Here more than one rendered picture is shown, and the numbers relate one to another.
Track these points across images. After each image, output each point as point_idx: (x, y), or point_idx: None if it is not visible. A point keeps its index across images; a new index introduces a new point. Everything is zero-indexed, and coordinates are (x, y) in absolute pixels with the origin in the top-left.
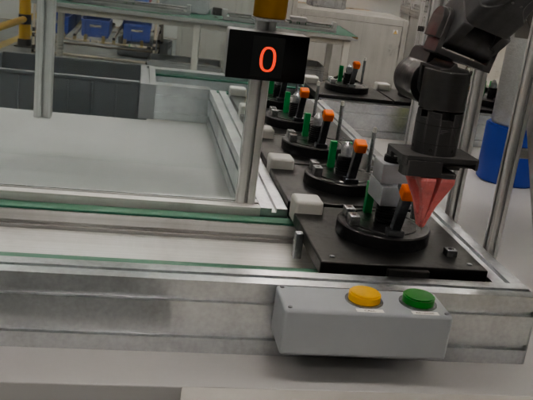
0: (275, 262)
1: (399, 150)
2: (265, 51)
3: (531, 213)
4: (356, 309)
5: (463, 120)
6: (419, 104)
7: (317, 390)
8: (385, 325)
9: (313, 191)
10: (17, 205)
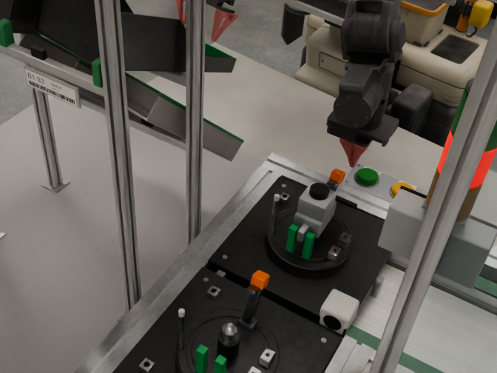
0: (390, 306)
1: (393, 126)
2: None
3: (216, 153)
4: (416, 188)
5: (128, 213)
6: (387, 96)
7: None
8: None
9: (286, 351)
10: None
